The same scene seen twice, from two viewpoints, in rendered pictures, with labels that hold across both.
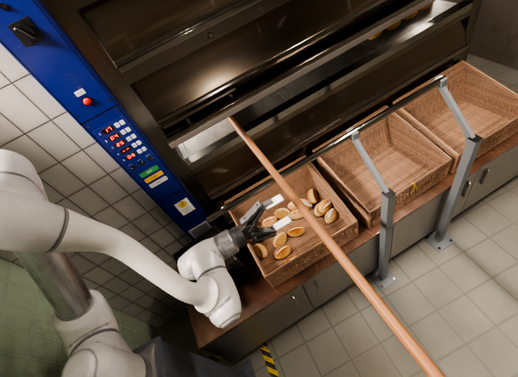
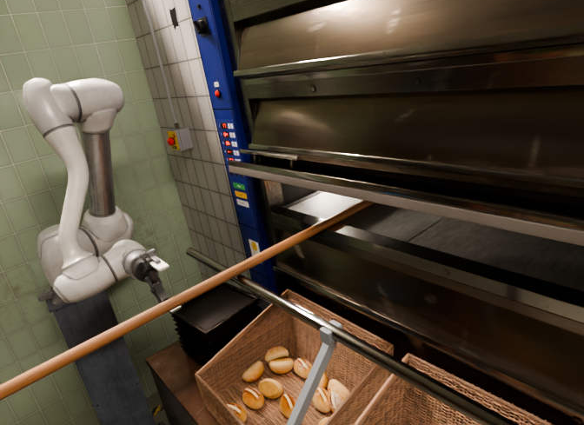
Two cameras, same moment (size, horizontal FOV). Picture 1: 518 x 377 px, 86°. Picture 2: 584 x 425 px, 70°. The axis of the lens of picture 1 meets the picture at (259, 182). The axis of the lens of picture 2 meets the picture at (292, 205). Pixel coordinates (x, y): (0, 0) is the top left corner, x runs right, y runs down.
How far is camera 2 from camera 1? 1.24 m
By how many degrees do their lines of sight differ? 56
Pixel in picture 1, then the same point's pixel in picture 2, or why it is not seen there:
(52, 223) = (46, 123)
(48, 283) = not seen: hidden behind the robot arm
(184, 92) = (279, 134)
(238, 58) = (335, 131)
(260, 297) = (193, 396)
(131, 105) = (246, 116)
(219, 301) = (66, 270)
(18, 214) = (36, 106)
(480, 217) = not seen: outside the picture
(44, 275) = not seen: hidden behind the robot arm
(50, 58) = (209, 49)
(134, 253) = (70, 183)
